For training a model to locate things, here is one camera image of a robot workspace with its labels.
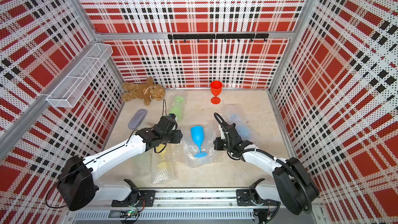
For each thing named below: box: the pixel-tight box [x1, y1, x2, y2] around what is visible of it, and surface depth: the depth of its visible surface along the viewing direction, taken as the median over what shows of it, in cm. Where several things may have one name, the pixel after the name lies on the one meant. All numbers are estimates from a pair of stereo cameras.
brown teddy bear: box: [121, 77, 166, 106], surface depth 113 cm
